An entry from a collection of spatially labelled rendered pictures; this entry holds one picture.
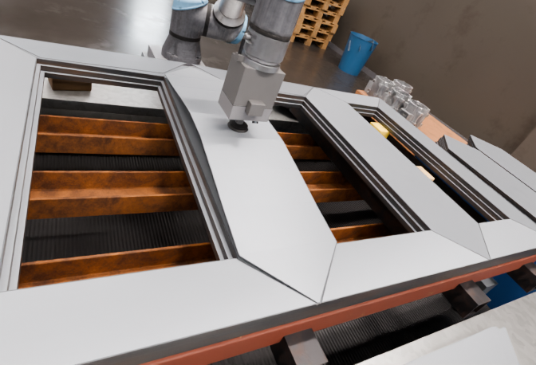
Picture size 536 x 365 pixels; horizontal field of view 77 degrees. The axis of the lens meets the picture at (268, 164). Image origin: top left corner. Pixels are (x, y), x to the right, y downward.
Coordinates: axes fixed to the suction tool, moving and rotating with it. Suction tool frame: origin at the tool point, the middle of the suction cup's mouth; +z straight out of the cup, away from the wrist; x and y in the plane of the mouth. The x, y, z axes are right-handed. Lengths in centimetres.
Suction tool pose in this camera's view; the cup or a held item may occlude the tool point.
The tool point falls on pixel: (235, 131)
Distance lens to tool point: 69.5
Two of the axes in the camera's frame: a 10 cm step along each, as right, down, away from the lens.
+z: -3.3, 7.7, 5.4
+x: -4.2, -6.3, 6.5
